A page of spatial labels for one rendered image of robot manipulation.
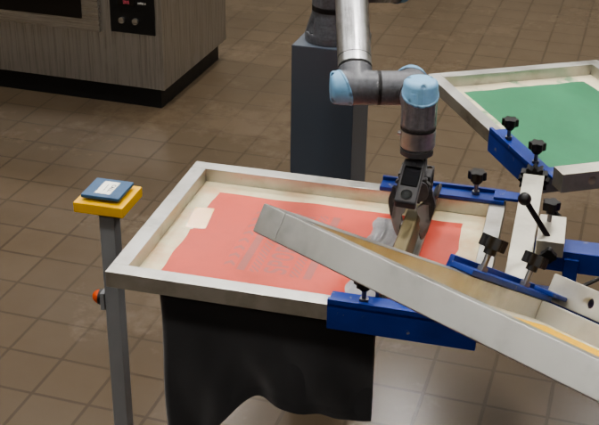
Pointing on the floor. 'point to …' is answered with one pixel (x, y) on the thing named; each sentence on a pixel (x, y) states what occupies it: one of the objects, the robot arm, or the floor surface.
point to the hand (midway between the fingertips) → (409, 233)
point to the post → (114, 297)
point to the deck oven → (110, 35)
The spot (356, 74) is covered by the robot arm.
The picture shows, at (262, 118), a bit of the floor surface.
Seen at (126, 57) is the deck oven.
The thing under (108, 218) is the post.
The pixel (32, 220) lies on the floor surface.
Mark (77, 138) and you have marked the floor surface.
